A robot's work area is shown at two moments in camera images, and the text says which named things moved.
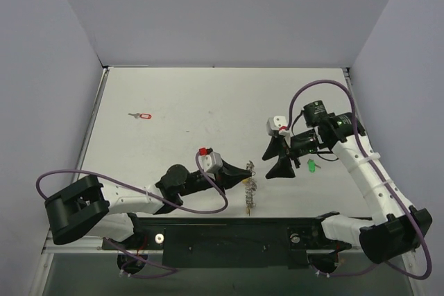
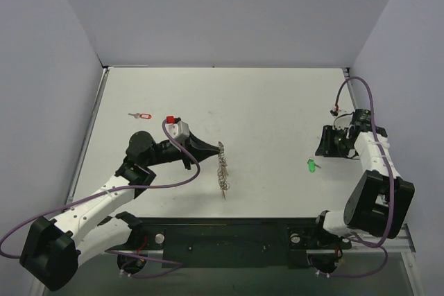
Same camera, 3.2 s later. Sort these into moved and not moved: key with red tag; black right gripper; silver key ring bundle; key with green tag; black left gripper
Moved: black left gripper; black right gripper; silver key ring bundle
Not moved: key with green tag; key with red tag
